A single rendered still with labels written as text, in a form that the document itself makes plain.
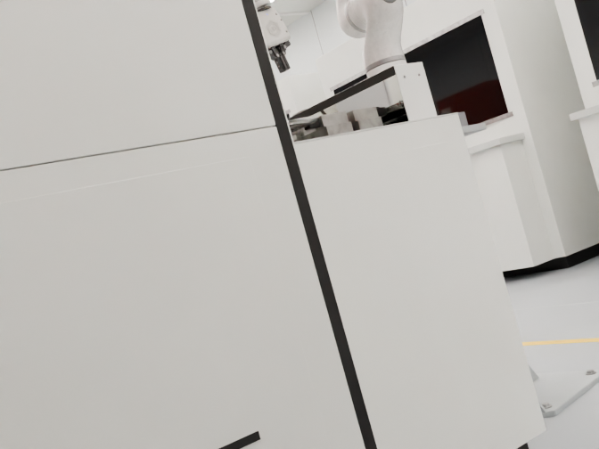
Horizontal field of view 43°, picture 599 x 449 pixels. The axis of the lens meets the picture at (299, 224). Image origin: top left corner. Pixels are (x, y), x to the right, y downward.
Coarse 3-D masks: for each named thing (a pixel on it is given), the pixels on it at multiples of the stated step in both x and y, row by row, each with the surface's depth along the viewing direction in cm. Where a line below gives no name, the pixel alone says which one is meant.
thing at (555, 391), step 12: (468, 132) 215; (552, 372) 244; (564, 372) 240; (576, 372) 236; (588, 372) 230; (540, 384) 234; (552, 384) 231; (564, 384) 227; (576, 384) 224; (588, 384) 221; (540, 396) 221; (552, 396) 218; (564, 396) 215; (576, 396) 214; (540, 408) 207; (552, 408) 208; (564, 408) 209
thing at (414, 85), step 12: (396, 72) 172; (408, 72) 175; (420, 72) 177; (408, 84) 174; (420, 84) 176; (408, 96) 173; (420, 96) 176; (408, 108) 173; (420, 108) 175; (432, 108) 177
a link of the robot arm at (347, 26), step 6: (336, 0) 228; (342, 0) 226; (348, 0) 224; (336, 6) 228; (342, 6) 225; (342, 12) 225; (342, 18) 226; (348, 18) 223; (342, 24) 227; (348, 24) 225; (342, 30) 230; (348, 30) 227; (354, 30) 225; (360, 30) 224; (354, 36) 228; (360, 36) 228
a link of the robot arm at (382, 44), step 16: (352, 0) 220; (368, 0) 213; (384, 0) 212; (400, 0) 215; (352, 16) 221; (368, 16) 214; (384, 16) 214; (400, 16) 217; (368, 32) 216; (384, 32) 216; (400, 32) 221; (368, 48) 219; (384, 48) 217; (400, 48) 220; (368, 64) 220
